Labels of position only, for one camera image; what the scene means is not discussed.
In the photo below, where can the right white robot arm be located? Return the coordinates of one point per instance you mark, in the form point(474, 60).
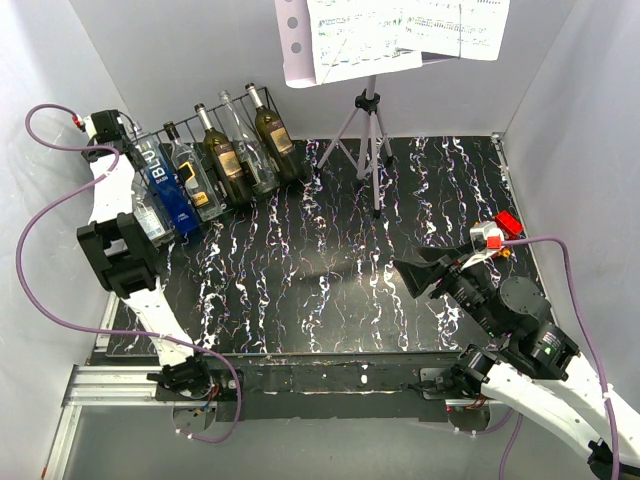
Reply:
point(538, 369)

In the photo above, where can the green wine bottle silver neck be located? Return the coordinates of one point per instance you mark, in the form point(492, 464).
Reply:
point(221, 153)

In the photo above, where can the right sheet music page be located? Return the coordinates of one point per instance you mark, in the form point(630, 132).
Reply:
point(470, 30)

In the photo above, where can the lilac music stand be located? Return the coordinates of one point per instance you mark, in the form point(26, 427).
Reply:
point(294, 27)

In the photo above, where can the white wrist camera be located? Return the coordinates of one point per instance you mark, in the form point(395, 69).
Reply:
point(487, 239)
point(104, 126)

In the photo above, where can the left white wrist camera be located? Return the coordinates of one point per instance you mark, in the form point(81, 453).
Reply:
point(104, 126)

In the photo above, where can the sheet music page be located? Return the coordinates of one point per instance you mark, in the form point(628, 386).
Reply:
point(470, 30)
point(354, 39)

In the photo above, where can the tall clear empty bottle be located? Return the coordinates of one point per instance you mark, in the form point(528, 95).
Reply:
point(252, 155)

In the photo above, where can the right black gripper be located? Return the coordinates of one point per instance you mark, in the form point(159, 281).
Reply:
point(416, 275)

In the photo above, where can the red yellow toy block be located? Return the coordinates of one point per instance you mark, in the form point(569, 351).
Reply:
point(511, 228)

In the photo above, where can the left sheet music page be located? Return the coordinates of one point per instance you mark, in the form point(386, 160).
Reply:
point(354, 39)

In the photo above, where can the blue square bottle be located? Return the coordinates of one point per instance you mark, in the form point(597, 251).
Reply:
point(164, 183)

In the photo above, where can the small clear glass bottle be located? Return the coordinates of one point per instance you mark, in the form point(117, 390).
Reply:
point(149, 212)

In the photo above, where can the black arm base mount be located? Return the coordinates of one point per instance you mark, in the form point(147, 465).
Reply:
point(338, 386)

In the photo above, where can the black wire wine rack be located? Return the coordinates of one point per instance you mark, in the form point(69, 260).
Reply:
point(247, 112)

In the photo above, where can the aluminium frame rail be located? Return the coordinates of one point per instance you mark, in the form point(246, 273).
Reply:
point(110, 385)

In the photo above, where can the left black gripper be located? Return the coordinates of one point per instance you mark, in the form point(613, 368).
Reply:
point(139, 164)

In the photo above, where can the clear bottle black cap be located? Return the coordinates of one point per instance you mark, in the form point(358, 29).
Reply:
point(193, 176)

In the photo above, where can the dark green wine bottle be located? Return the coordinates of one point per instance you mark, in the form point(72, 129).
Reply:
point(274, 134)

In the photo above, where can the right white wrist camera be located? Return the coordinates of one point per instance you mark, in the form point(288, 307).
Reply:
point(487, 239)

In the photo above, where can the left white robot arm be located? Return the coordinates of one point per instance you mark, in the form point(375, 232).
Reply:
point(124, 259)

